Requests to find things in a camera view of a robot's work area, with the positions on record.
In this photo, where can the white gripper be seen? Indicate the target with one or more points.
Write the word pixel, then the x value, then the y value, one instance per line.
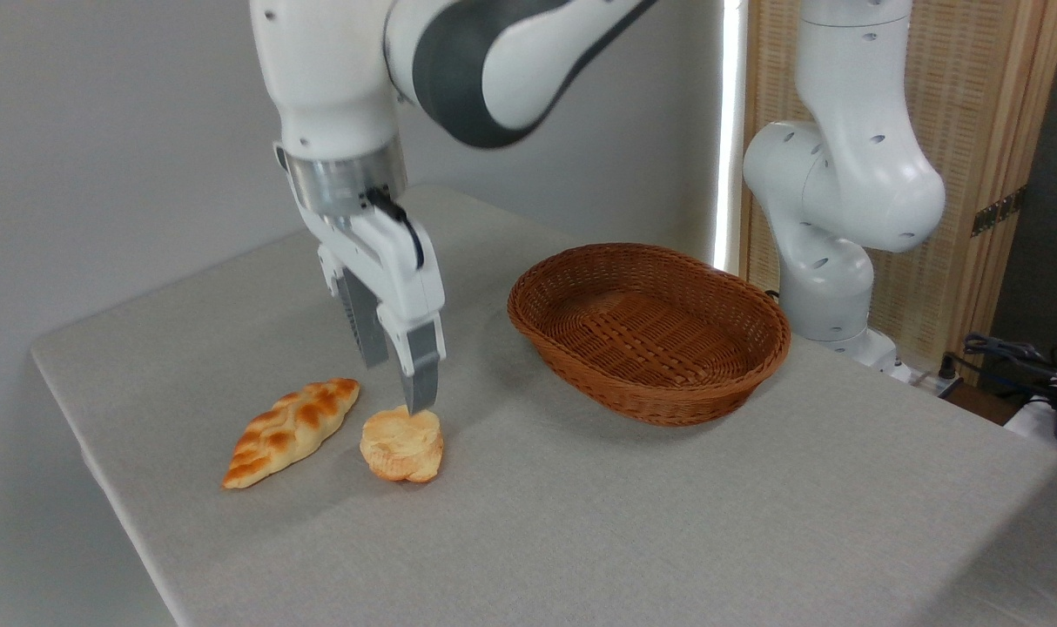
pixel 389 261

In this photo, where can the braided golden bread loaf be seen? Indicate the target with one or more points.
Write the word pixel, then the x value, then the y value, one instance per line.
pixel 289 431

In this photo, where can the grey tablecloth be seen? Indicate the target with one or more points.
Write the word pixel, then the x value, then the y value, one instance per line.
pixel 581 522

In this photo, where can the dark metal screen hinge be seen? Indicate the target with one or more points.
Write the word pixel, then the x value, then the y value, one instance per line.
pixel 999 212

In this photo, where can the brown oval wicker basket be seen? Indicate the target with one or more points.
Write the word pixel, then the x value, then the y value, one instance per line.
pixel 650 340

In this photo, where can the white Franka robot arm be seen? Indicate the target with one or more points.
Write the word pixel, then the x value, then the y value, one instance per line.
pixel 851 183

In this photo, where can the round pale bread roll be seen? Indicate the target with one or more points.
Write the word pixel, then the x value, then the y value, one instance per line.
pixel 402 446

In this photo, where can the black power plug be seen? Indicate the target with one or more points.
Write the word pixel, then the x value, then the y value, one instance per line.
pixel 950 373

